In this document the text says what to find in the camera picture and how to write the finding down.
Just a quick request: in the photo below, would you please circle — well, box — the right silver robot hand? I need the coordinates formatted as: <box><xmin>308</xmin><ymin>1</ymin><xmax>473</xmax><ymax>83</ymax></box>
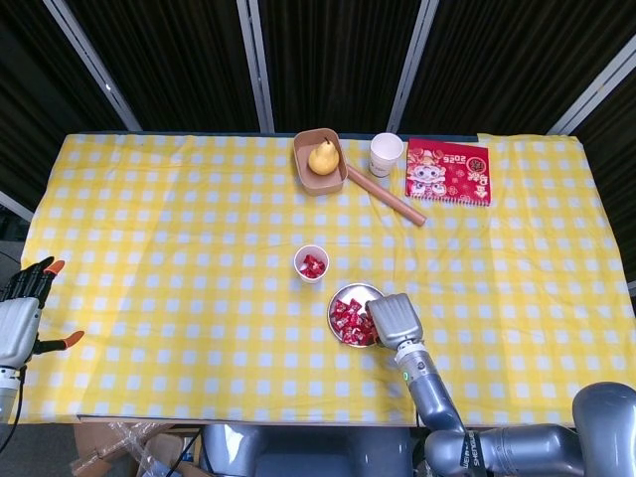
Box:
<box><xmin>365</xmin><ymin>292</ymin><xmax>427</xmax><ymax>351</ymax></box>

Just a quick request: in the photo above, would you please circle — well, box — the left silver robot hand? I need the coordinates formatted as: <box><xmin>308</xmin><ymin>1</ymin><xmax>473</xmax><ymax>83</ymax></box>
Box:
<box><xmin>0</xmin><ymin>256</ymin><xmax>85</xmax><ymax>368</ymax></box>

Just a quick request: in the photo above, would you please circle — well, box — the round silver metal plate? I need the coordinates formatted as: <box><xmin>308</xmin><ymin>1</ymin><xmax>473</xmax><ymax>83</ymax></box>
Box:
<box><xmin>327</xmin><ymin>281</ymin><xmax>388</xmax><ymax>349</ymax></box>

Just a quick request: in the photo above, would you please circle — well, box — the single white paper cup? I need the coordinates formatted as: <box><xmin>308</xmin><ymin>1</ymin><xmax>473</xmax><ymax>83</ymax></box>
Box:
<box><xmin>292</xmin><ymin>243</ymin><xmax>331</xmax><ymax>283</ymax></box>

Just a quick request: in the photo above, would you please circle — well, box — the wooden rolling pin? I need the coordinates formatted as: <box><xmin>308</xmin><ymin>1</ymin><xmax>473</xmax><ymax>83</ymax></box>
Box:
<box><xmin>346</xmin><ymin>163</ymin><xmax>428</xmax><ymax>229</ymax></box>

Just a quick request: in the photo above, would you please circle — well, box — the brown cardboard box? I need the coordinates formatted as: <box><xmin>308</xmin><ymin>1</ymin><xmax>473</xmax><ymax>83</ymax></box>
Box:
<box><xmin>69</xmin><ymin>421</ymin><xmax>203</xmax><ymax>477</ymax></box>

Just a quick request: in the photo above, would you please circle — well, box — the clear plastic wrap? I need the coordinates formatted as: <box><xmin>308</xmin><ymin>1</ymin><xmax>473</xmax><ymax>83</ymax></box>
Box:
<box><xmin>96</xmin><ymin>420</ymin><xmax>168</xmax><ymax>451</ymax></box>

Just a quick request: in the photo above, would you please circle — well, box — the red spiral calendar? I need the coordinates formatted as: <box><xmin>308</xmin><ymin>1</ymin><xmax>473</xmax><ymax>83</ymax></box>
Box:
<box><xmin>404</xmin><ymin>137</ymin><xmax>493</xmax><ymax>209</ymax></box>

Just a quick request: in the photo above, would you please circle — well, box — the tan square bowl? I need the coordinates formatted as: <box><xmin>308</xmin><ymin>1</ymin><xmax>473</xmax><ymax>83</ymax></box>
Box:
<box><xmin>291</xmin><ymin>128</ymin><xmax>349</xmax><ymax>198</ymax></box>

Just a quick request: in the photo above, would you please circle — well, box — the yellow white checked tablecloth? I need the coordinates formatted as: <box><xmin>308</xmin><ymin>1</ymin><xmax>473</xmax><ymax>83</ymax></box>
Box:
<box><xmin>19</xmin><ymin>131</ymin><xmax>636</xmax><ymax>427</ymax></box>

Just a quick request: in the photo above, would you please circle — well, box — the grey robot torso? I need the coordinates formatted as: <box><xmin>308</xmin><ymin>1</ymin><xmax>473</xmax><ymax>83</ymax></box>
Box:
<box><xmin>198</xmin><ymin>424</ymin><xmax>414</xmax><ymax>477</ymax></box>

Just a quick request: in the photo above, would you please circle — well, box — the stack of white paper cups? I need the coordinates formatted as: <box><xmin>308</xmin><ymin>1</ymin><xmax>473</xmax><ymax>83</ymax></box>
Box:
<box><xmin>369</xmin><ymin>132</ymin><xmax>404</xmax><ymax>179</ymax></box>

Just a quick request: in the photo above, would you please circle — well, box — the yellow pear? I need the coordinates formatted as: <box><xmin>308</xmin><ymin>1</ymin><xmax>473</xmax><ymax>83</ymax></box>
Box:
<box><xmin>307</xmin><ymin>137</ymin><xmax>342</xmax><ymax>176</ymax></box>

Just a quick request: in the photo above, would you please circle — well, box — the wooden table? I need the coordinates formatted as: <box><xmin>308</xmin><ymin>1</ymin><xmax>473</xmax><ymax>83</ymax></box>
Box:
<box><xmin>74</xmin><ymin>129</ymin><xmax>587</xmax><ymax>429</ymax></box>

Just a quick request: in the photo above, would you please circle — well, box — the black ribbed partition panel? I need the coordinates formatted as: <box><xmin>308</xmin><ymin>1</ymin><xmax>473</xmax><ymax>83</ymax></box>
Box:
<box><xmin>570</xmin><ymin>64</ymin><xmax>636</xmax><ymax>284</ymax></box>
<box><xmin>0</xmin><ymin>0</ymin><xmax>128</xmax><ymax>200</ymax></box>
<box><xmin>400</xmin><ymin>0</ymin><xmax>636</xmax><ymax>135</ymax></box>
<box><xmin>258</xmin><ymin>0</ymin><xmax>418</xmax><ymax>134</ymax></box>
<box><xmin>64</xmin><ymin>0</ymin><xmax>260</xmax><ymax>133</ymax></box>

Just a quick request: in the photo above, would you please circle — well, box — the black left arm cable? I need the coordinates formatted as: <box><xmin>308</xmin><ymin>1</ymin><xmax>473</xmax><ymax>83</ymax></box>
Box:
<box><xmin>0</xmin><ymin>366</ymin><xmax>26</xmax><ymax>451</ymax></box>

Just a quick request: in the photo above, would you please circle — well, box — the white metal partition post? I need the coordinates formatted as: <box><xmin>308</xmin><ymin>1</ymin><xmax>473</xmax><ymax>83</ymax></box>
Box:
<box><xmin>0</xmin><ymin>191</ymin><xmax>36</xmax><ymax>223</ymax></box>
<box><xmin>236</xmin><ymin>0</ymin><xmax>276</xmax><ymax>134</ymax></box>
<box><xmin>42</xmin><ymin>0</ymin><xmax>144</xmax><ymax>133</ymax></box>
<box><xmin>386</xmin><ymin>0</ymin><xmax>439</xmax><ymax>133</ymax></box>
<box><xmin>548</xmin><ymin>35</ymin><xmax>636</xmax><ymax>135</ymax></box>

